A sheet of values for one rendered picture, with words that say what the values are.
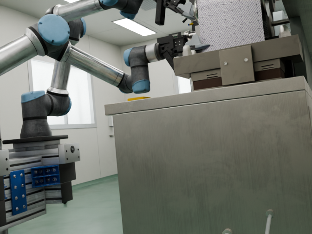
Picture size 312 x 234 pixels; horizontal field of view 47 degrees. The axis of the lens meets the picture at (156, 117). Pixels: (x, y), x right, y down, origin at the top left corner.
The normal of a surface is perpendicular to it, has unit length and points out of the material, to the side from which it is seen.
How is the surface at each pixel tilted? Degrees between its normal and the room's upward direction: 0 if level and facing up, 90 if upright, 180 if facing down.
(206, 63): 90
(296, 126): 90
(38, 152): 90
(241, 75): 90
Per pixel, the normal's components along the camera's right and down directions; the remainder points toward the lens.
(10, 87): 0.90, -0.11
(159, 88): -0.43, 0.00
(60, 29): 0.52, -0.15
